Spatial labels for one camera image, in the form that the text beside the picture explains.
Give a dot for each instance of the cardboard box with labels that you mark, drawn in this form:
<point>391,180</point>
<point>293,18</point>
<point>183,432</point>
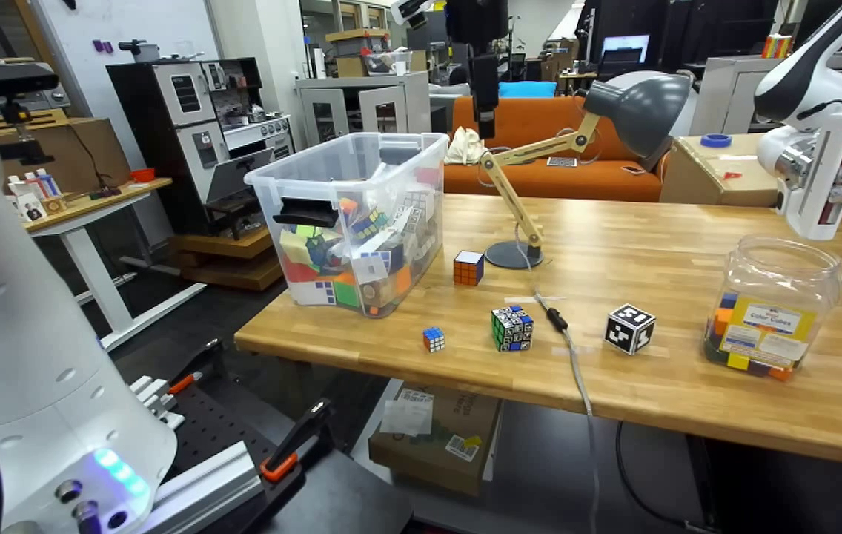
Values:
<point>438,463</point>

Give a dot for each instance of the white low cabinet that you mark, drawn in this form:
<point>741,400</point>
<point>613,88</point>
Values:
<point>727,92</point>

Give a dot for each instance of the wooden low shelf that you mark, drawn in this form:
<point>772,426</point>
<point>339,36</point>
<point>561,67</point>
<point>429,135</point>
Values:
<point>229,259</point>

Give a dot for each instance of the pastel yellow pink cube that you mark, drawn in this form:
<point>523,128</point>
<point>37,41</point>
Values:
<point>302,254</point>

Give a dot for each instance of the white glass-door cabinet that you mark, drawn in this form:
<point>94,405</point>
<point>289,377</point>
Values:
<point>361,106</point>

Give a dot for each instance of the black white tag Rubik's cube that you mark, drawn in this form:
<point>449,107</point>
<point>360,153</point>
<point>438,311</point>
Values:
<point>630,327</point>

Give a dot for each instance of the brown orange Rubik's cube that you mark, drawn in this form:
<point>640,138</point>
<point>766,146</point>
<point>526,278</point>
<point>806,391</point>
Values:
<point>468,269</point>

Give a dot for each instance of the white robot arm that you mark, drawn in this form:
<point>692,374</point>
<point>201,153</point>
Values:
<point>23,374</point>

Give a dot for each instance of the black stereo camera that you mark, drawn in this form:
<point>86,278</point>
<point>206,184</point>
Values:
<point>1,79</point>

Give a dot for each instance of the clear plastic jar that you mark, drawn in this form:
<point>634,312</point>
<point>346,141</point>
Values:
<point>772,278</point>

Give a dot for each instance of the wooden side table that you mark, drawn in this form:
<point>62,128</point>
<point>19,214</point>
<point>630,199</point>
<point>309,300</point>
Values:
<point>727,180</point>

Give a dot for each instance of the small wooden desk white legs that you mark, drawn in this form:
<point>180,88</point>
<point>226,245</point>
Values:
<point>94,204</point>

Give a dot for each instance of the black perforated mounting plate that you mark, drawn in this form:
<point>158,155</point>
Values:
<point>341,505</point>

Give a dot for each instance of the blue disc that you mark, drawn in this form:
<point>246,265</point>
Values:
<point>714,141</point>

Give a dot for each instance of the black pole mount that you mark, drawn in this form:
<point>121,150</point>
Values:
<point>483,89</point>

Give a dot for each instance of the clear plastic storage bin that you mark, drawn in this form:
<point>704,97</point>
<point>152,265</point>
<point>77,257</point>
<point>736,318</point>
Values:
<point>421,168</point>

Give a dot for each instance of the brown cardboard box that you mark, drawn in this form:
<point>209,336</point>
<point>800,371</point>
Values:
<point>74,153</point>

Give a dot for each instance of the black equipment rack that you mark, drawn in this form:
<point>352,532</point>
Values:
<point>143,150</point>

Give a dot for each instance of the small lit monitor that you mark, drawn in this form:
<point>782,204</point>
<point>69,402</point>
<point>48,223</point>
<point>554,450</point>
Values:
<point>625,48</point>

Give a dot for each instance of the blue box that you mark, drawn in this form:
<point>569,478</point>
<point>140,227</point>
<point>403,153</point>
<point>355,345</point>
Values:
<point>529,89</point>

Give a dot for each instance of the aluminium extrusion bracket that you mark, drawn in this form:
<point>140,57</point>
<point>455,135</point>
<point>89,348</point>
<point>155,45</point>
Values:
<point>201,481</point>

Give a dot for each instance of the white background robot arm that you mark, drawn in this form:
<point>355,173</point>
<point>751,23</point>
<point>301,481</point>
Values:
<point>821,168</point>

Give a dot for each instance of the mini blue orange cube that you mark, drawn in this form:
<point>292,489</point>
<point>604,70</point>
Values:
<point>434,339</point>

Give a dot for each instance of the multicolour tag-sticker Rubik's cube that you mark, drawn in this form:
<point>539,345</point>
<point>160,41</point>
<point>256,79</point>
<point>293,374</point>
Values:
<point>511,327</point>

